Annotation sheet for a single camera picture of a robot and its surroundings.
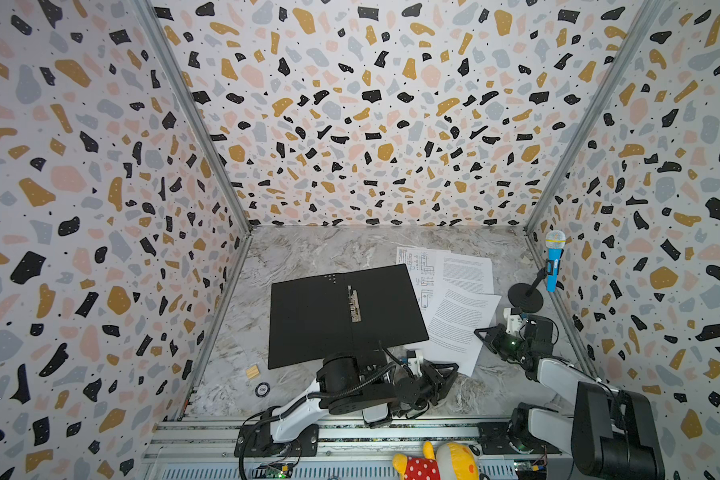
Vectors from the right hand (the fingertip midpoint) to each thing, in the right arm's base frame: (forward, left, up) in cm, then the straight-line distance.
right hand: (474, 325), depth 89 cm
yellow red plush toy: (-34, +11, +3) cm, 36 cm away
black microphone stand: (+13, -21, -5) cm, 25 cm away
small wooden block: (-13, +64, -4) cm, 65 cm away
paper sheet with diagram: (+24, +12, -7) cm, 28 cm away
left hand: (-15, +6, +4) cm, 16 cm away
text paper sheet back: (+25, -2, -7) cm, 26 cm away
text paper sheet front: (+3, +4, -6) cm, 7 cm away
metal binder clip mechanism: (+9, +37, -4) cm, 38 cm away
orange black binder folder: (+5, +49, -5) cm, 50 cm away
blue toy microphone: (+16, -21, +20) cm, 33 cm away
